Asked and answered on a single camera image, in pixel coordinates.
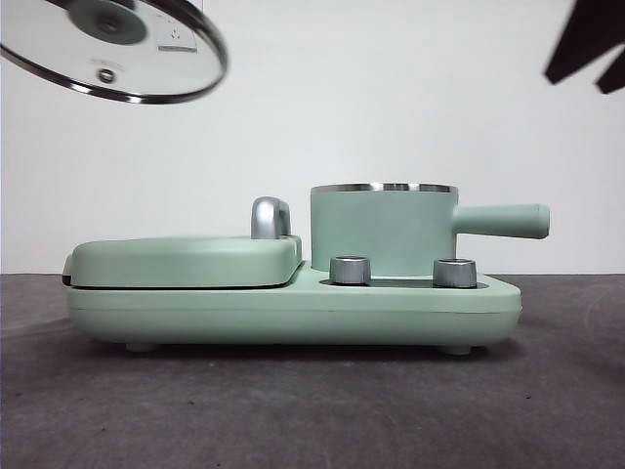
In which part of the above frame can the mint green pot with handle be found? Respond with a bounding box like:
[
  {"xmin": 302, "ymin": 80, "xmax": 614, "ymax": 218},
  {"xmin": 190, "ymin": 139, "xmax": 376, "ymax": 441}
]
[{"xmin": 310, "ymin": 181, "xmax": 552, "ymax": 276}]

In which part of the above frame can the mint green griddle cover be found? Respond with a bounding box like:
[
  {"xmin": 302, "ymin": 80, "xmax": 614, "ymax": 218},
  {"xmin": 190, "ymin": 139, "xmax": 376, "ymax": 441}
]
[{"xmin": 62, "ymin": 233, "xmax": 305, "ymax": 289}]

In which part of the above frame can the glass lid with green knob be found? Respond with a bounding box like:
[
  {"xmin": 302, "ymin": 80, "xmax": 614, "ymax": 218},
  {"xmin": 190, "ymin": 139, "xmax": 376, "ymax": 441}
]
[{"xmin": 0, "ymin": 0, "xmax": 229, "ymax": 107}]

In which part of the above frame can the chrome griddle cover handle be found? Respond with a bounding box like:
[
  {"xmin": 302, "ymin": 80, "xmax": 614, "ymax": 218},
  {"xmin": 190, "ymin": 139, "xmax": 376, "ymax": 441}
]
[{"xmin": 251, "ymin": 195, "xmax": 295, "ymax": 240}]

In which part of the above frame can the mint green breakfast maker base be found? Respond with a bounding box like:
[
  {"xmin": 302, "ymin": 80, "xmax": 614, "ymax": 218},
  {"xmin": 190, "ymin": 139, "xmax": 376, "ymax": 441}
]
[{"xmin": 65, "ymin": 258, "xmax": 523, "ymax": 354}]

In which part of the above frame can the white wall socket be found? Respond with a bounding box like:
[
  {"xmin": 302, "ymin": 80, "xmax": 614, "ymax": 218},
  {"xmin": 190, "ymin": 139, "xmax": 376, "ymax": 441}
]
[{"xmin": 156, "ymin": 0, "xmax": 205, "ymax": 53}]

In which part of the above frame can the silver control knob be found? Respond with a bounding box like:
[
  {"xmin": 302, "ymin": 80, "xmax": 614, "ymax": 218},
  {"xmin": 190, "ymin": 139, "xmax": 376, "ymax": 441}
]
[
  {"xmin": 433, "ymin": 257, "xmax": 479, "ymax": 288},
  {"xmin": 329, "ymin": 254, "xmax": 372, "ymax": 284}
]

